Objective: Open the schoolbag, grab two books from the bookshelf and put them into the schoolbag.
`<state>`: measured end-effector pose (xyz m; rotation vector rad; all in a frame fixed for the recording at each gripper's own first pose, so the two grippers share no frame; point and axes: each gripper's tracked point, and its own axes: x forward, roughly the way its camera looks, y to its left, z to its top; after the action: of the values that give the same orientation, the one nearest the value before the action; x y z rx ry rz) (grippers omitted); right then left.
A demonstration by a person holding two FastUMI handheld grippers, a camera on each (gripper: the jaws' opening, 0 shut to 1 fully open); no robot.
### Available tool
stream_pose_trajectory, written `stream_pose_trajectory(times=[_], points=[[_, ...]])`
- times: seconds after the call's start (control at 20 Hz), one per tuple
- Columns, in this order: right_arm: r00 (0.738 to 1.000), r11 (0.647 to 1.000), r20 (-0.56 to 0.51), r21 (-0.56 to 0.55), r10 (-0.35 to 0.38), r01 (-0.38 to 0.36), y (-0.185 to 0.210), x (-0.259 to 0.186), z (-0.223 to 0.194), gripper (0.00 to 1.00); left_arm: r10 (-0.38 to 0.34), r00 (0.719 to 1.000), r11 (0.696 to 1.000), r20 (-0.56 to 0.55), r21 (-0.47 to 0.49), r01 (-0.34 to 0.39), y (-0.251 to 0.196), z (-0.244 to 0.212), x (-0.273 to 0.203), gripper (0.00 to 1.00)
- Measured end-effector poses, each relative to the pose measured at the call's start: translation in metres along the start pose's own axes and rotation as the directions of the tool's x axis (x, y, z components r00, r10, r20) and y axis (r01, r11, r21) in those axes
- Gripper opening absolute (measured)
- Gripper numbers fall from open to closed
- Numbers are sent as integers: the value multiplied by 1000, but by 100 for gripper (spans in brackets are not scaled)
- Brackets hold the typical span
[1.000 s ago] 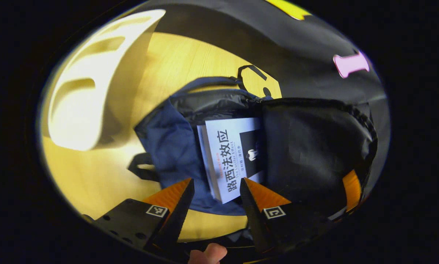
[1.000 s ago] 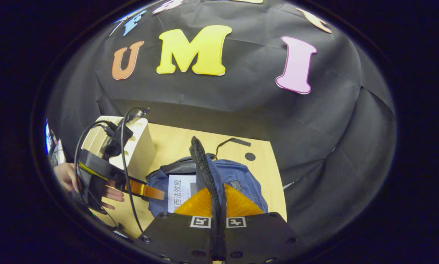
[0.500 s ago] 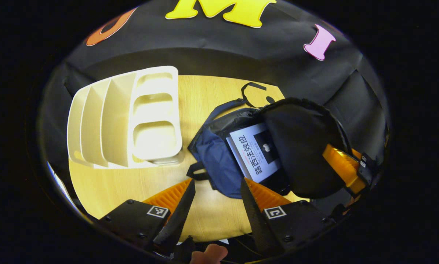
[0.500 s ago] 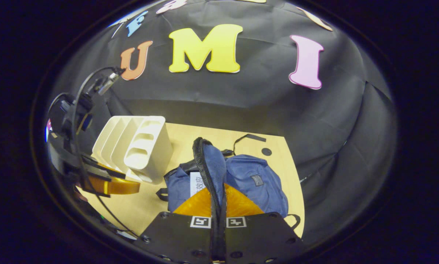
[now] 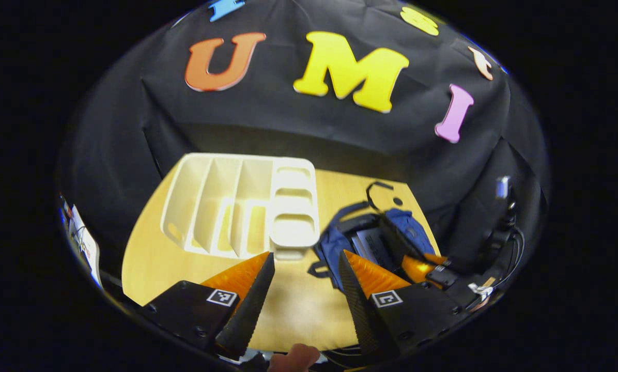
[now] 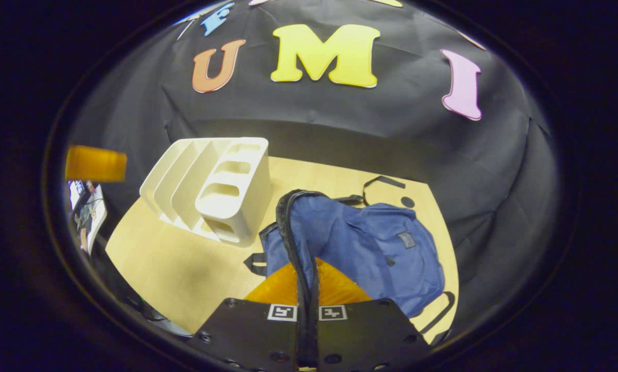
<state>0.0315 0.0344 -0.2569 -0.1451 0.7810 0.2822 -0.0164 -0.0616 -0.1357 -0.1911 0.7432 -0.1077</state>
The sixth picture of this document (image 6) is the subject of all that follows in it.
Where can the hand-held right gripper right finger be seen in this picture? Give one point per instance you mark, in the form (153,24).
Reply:
(366,336)

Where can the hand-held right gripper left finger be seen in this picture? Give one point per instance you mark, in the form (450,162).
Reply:
(247,336)

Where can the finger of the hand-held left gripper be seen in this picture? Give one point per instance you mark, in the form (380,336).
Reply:
(94,164)

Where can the blue schoolbag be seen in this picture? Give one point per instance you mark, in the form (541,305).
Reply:
(371,243)

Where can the white plastic bookshelf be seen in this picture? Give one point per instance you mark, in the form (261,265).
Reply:
(257,196)

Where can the lit computer screen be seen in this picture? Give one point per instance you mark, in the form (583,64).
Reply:
(89,212)

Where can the black round table grommet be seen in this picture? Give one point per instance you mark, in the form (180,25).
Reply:
(407,202)

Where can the black backdrop cloth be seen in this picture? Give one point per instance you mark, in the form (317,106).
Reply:
(340,119)

